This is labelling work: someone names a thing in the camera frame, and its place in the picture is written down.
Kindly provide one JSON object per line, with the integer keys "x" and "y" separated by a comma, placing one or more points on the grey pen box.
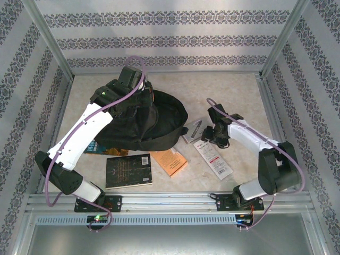
{"x": 192, "y": 131}

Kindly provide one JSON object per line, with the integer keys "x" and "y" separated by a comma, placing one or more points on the white plastic stationery packet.
{"x": 213, "y": 159}

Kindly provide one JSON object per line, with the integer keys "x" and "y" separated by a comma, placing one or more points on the black backpack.
{"x": 159, "y": 125}

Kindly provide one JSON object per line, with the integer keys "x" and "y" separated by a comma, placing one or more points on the orange cover paperback book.
{"x": 171, "y": 162}

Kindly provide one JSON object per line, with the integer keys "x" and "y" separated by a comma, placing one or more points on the brown gold cover book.
{"x": 93, "y": 147}

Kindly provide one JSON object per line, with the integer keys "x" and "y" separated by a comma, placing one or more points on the black cover book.
{"x": 128, "y": 171}

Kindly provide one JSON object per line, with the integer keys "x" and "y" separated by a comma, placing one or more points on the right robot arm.
{"x": 276, "y": 170}

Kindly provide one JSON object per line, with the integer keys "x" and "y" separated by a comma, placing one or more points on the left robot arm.
{"x": 82, "y": 132}

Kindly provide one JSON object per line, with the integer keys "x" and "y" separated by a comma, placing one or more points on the grey metal sheet panel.
{"x": 170, "y": 241}

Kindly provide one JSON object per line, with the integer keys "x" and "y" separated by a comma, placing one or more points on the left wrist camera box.
{"x": 143, "y": 86}

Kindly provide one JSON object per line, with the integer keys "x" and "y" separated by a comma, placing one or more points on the aluminium back rail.
{"x": 225, "y": 72}

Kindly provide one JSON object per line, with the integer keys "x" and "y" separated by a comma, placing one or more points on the aluminium side rail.
{"x": 269, "y": 95}
{"x": 55, "y": 132}

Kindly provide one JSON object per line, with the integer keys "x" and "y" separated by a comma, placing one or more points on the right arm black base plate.
{"x": 224, "y": 203}

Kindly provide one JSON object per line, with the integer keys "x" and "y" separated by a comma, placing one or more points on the aluminium mounting rail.
{"x": 164, "y": 202}

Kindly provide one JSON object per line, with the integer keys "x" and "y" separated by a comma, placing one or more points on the aluminium frame post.
{"x": 48, "y": 37}
{"x": 284, "y": 37}

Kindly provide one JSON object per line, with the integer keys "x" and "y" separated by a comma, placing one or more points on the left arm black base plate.
{"x": 115, "y": 203}

